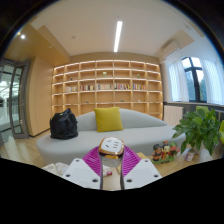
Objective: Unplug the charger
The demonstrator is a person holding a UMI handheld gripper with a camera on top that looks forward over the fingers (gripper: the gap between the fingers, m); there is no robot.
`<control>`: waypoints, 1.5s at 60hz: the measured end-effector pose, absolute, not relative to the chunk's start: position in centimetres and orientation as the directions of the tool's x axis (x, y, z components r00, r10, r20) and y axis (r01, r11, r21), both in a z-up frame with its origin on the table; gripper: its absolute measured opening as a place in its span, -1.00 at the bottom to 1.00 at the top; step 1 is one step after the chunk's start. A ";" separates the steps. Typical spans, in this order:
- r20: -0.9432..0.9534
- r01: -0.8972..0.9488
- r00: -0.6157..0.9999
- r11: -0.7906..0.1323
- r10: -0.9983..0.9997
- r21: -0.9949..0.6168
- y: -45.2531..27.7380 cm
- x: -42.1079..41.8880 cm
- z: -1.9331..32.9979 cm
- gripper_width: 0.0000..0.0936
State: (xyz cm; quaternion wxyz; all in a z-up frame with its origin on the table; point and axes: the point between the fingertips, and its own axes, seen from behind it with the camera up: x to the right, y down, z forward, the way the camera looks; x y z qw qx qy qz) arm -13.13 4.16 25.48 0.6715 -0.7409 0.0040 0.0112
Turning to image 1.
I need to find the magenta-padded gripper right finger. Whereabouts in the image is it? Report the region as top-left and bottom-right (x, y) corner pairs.
(119, 146), (163, 191)

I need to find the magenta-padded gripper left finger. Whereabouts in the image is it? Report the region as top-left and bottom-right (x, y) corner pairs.
(62, 146), (104, 191)

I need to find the white charger with gold band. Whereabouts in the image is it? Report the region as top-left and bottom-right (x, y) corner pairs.
(97, 136), (126, 169)

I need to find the small patterned white pouch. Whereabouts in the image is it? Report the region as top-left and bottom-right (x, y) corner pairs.
(54, 161), (70, 175)

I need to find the colourful figurine group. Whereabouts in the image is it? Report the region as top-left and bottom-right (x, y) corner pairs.
(151, 140), (181, 165)

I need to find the grey curved sofa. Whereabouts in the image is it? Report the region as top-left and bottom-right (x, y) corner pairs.
(35, 108), (187, 166)

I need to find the black backpack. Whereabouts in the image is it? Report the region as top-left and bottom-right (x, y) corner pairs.
(49, 107), (79, 140)

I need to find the small white and red jar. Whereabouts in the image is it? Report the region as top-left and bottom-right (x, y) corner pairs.
(184, 148), (196, 163)

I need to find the yellow cushion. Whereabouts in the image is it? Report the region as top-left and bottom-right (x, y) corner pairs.
(93, 106), (125, 133)

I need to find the green potted plant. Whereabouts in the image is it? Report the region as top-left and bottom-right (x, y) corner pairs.
(171, 108), (223, 156)

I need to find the green chair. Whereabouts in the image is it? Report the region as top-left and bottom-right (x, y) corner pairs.
(218, 119), (224, 144)
(195, 105), (211, 116)

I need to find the white sheer curtain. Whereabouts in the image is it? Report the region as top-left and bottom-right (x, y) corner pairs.
(201, 59), (224, 106)
(167, 59), (190, 103)

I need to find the dark-framed window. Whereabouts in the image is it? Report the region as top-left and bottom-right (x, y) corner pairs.
(181, 56), (208, 103)

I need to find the white air conditioner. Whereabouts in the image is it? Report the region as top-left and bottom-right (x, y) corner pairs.
(162, 40), (182, 60)

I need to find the long ceiling light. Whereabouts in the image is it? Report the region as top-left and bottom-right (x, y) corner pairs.
(113, 20), (124, 53)

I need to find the white wall radiator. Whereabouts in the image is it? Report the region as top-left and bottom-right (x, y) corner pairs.
(163, 105), (184, 128)

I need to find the wooden wall shelf unit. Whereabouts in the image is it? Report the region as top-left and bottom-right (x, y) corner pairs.
(51, 59), (164, 120)

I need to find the glass door with grey frame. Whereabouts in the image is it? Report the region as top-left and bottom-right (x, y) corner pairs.
(0, 59), (31, 139)

